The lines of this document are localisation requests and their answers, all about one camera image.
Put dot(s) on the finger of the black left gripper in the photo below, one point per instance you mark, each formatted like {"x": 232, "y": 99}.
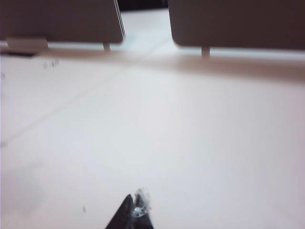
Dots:
{"x": 143, "y": 219}
{"x": 124, "y": 214}

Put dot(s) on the white partition support post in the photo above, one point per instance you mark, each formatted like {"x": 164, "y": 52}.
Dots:
{"x": 206, "y": 51}
{"x": 106, "y": 46}

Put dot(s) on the small beige box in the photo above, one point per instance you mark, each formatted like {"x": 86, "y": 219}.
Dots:
{"x": 26, "y": 44}

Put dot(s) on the brown desk partition panel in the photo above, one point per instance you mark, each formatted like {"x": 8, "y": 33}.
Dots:
{"x": 59, "y": 21}
{"x": 238, "y": 23}

